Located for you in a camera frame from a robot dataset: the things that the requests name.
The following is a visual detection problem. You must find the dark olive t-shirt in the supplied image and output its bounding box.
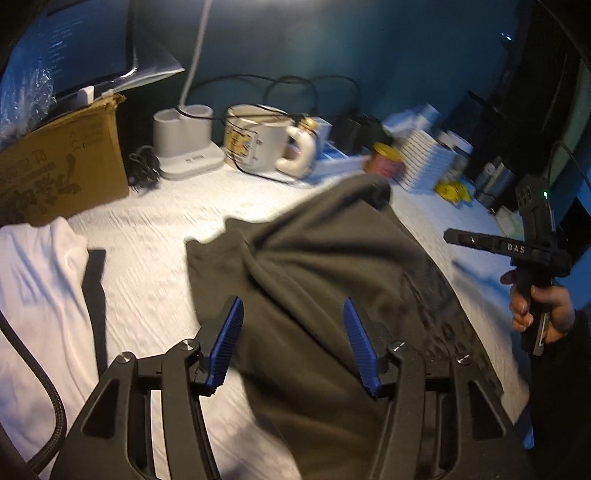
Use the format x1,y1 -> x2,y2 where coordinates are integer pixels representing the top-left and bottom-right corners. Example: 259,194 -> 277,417
186,175 -> 502,479

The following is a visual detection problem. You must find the person right hand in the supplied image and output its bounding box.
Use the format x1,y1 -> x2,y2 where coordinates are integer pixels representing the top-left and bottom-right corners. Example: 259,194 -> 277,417
500,270 -> 576,343

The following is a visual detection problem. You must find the yellow packet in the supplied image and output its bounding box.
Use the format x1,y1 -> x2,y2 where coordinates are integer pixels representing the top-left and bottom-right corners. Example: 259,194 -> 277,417
434,181 -> 472,206

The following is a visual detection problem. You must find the white lattice plastic basket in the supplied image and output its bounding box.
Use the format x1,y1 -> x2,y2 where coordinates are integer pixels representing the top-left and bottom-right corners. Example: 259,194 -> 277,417
400,130 -> 456,192

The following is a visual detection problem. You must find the white garment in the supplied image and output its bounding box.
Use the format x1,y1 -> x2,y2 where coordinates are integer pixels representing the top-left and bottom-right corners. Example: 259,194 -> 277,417
1,218 -> 99,459

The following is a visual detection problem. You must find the red can yellow lid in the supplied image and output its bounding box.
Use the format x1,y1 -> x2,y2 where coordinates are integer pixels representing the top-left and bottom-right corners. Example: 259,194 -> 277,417
363,142 -> 406,181

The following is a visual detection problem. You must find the white cloth in basket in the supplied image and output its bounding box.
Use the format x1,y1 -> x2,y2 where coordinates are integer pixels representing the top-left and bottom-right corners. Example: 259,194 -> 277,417
382,104 -> 440,138

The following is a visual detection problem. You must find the black power adapter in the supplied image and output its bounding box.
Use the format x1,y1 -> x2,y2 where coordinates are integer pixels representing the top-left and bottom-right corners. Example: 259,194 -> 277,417
329,116 -> 363,155

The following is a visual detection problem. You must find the white power strip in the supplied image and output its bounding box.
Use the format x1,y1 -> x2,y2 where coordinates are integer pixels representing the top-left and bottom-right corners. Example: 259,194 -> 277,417
310,143 -> 372,179

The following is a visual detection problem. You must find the brown cardboard box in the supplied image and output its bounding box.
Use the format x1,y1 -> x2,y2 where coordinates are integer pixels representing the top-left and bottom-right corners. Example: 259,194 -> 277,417
0,94 -> 129,226

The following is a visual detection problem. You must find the cream ceramic mug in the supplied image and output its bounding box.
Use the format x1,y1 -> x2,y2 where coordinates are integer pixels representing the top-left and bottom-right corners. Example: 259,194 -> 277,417
223,104 -> 318,180

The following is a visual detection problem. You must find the white desk lamp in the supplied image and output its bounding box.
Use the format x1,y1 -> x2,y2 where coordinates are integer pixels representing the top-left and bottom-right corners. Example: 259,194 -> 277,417
153,1 -> 224,181

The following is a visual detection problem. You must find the clear plastic bag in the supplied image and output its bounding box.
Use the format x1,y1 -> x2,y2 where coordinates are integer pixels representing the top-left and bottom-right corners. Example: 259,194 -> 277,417
0,62 -> 56,150

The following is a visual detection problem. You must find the laptop screen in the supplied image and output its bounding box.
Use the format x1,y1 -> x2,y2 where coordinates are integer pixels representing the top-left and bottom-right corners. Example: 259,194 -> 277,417
1,1 -> 137,100

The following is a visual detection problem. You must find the black braided cable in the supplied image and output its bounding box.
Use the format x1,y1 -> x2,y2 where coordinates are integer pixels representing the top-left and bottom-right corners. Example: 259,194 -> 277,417
0,310 -> 68,476

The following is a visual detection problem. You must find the black strap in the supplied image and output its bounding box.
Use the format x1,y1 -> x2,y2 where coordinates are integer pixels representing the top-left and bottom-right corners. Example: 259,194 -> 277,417
80,248 -> 110,379

